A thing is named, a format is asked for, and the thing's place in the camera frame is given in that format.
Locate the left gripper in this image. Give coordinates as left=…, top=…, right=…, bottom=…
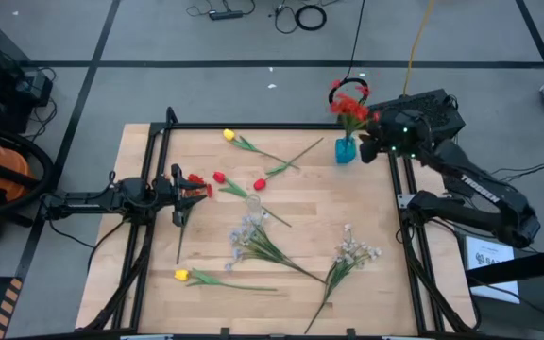
left=153, top=162, right=209, bottom=229

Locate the red artificial flower sprig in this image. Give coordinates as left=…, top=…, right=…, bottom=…
left=175, top=173, right=214, bottom=265

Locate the yellow artificial tulip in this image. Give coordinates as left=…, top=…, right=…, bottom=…
left=222, top=127, right=301, bottom=170
left=173, top=267, right=278, bottom=293

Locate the red artificial tulip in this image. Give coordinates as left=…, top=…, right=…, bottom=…
left=252, top=136, right=325, bottom=193
left=212, top=170, right=294, bottom=229

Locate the white artificial flower bunch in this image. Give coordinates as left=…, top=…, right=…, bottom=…
left=303, top=223, right=383, bottom=335
left=223, top=211, right=328, bottom=286

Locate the blue glass vase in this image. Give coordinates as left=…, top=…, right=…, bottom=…
left=334, top=135, right=358, bottom=165

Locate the clear glass vase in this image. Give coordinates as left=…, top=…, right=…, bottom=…
left=245, top=193, right=264, bottom=221

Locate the red artificial flower bunch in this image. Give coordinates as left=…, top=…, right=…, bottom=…
left=328, top=77, right=382, bottom=139

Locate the white paper sheet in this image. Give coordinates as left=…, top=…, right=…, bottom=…
left=463, top=234, right=522, bottom=304

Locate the black power strip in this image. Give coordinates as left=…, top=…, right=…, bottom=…
left=208, top=8, right=245, bottom=22

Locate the black metal beam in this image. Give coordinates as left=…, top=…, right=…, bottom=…
left=464, top=245, right=544, bottom=288

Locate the black looped gripper cable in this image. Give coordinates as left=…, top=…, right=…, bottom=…
left=327, top=77, right=370, bottom=106

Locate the black aluminium table frame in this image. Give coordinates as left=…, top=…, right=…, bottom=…
left=80, top=106, right=479, bottom=339

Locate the black hanging cable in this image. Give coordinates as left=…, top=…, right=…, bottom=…
left=345, top=0, right=367, bottom=81

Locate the yellow hanging cable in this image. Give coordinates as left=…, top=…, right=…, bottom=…
left=402, top=0, right=437, bottom=95

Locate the coiled black cable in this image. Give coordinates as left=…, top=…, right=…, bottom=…
left=294, top=4, right=329, bottom=32

